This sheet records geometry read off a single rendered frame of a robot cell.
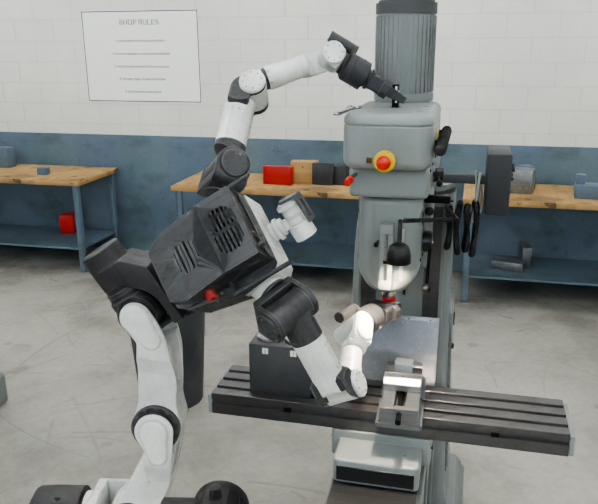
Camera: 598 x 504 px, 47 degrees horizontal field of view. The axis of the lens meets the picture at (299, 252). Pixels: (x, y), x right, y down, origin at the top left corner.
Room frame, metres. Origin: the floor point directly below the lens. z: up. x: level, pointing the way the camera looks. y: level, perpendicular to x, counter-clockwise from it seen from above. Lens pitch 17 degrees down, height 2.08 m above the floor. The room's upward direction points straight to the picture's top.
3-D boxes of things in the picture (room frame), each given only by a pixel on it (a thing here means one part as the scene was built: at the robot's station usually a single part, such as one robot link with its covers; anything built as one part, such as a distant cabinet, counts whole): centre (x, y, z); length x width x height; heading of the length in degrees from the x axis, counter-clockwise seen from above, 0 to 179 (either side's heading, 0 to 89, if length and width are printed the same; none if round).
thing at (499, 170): (2.38, -0.70, 1.62); 0.20 x 0.09 x 0.21; 166
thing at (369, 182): (2.21, -0.31, 1.68); 0.34 x 0.24 x 0.10; 166
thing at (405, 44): (2.41, -0.36, 2.05); 0.20 x 0.20 x 0.32
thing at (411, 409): (2.12, -0.35, 0.96); 0.35 x 0.15 x 0.11; 168
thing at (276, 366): (2.23, 0.06, 1.00); 0.22 x 0.12 x 0.20; 76
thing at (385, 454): (2.17, -0.30, 0.76); 0.50 x 0.35 x 0.12; 166
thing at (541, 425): (2.17, -0.29, 0.86); 1.24 x 0.23 x 0.08; 76
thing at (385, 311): (2.09, -0.25, 1.23); 0.13 x 0.12 x 0.10; 56
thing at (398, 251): (1.97, -0.30, 1.48); 0.07 x 0.07 x 0.06
